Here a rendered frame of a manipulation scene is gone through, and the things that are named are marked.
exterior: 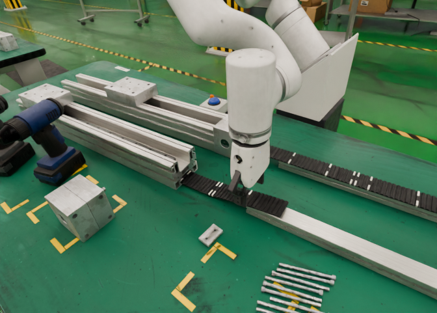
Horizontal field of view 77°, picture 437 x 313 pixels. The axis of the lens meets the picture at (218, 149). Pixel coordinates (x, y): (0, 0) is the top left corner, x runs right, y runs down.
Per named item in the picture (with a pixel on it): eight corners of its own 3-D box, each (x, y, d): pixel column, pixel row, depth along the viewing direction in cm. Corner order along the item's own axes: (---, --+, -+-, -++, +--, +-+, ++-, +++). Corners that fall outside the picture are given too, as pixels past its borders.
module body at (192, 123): (231, 136, 93) (230, 114, 88) (214, 152, 87) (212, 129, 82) (87, 90, 131) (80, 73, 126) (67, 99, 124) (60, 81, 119)
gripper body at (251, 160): (254, 150, 50) (253, 193, 56) (278, 123, 56) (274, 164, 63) (220, 138, 53) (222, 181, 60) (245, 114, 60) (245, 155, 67)
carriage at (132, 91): (159, 100, 105) (156, 83, 101) (138, 113, 98) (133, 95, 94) (131, 92, 113) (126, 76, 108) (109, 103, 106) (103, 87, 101)
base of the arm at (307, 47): (305, 69, 113) (279, 32, 112) (348, 40, 98) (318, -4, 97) (286, 84, 100) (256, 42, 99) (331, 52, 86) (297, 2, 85)
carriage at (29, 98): (77, 107, 105) (69, 90, 100) (49, 121, 98) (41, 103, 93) (53, 98, 112) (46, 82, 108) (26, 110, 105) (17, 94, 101)
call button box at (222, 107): (229, 114, 105) (229, 99, 101) (215, 127, 98) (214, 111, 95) (212, 109, 108) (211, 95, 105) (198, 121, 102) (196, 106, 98)
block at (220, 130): (258, 140, 91) (259, 114, 85) (239, 161, 83) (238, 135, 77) (235, 133, 95) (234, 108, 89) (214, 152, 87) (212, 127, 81)
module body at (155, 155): (198, 168, 81) (194, 146, 76) (175, 190, 75) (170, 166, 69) (49, 107, 119) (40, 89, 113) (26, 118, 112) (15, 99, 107)
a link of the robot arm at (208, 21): (218, -14, 61) (289, 101, 59) (154, -3, 54) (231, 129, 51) (235, -53, 54) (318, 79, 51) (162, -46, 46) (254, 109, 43)
